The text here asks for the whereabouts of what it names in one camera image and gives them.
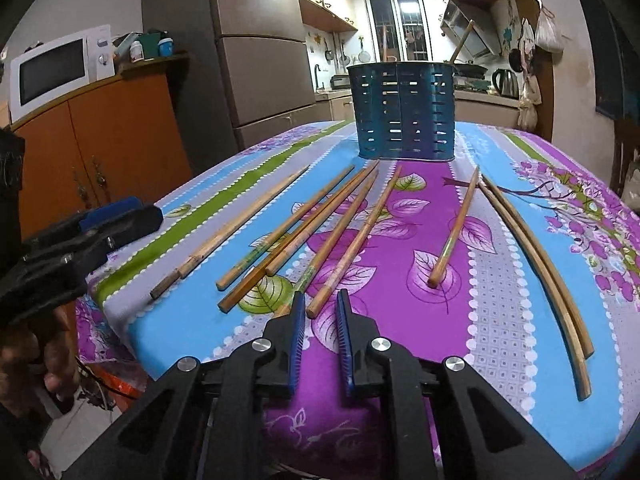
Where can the hanging clear plastic bag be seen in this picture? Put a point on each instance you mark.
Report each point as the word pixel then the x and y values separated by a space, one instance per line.
pixel 548 32

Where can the steel electric kettle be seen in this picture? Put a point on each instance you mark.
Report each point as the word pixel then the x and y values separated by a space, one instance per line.
pixel 506 82

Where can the metal range hood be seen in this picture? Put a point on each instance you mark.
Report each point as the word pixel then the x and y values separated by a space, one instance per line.
pixel 475 32

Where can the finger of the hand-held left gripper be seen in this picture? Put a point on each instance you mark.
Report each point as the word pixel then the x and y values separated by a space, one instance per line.
pixel 115 208
pixel 137 222

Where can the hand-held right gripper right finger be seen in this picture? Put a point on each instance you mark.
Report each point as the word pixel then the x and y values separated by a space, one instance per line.
pixel 345 345

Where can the dark-tipped wooden chopstick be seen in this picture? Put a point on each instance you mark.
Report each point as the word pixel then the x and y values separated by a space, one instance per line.
pixel 162 286

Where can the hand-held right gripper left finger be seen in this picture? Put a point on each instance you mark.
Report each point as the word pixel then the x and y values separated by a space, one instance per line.
pixel 298 340

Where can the blue metal utensil holder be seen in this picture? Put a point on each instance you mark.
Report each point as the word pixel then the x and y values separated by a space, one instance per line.
pixel 402 110

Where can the floral striped tablecloth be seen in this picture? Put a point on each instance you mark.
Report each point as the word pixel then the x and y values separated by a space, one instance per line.
pixel 400 240

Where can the black wok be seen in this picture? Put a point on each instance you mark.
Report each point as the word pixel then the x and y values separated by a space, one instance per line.
pixel 470 67

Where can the white bottle with red label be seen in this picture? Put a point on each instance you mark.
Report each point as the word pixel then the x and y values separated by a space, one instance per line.
pixel 136 51

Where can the wooden chair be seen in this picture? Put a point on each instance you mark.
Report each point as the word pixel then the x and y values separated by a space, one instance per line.
pixel 627 155

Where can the grey refrigerator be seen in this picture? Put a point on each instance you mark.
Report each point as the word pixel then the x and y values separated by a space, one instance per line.
pixel 250 60

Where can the hanging beige bags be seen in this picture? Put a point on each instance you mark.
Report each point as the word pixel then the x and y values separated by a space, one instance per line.
pixel 528 105

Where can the blue and white jar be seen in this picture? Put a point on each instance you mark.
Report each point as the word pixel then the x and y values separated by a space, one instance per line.
pixel 166 47

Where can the kitchen counter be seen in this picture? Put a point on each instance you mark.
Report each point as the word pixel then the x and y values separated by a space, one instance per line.
pixel 485 105

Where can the curved wooden chopstick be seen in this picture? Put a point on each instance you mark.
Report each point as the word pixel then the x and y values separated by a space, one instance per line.
pixel 586 347
pixel 581 385

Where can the teal box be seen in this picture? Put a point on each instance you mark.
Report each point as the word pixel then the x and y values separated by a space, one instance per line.
pixel 125 45

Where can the white microwave oven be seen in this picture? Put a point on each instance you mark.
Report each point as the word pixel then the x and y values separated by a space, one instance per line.
pixel 50 75

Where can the orange wooden cabinet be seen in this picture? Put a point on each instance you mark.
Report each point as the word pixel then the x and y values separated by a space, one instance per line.
pixel 115 150

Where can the green container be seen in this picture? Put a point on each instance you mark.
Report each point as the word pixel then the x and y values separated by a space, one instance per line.
pixel 149 46

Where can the person's left hand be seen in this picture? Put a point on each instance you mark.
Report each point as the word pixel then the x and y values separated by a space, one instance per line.
pixel 50 375

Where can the kitchen window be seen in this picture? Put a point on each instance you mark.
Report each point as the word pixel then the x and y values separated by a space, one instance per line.
pixel 397 25

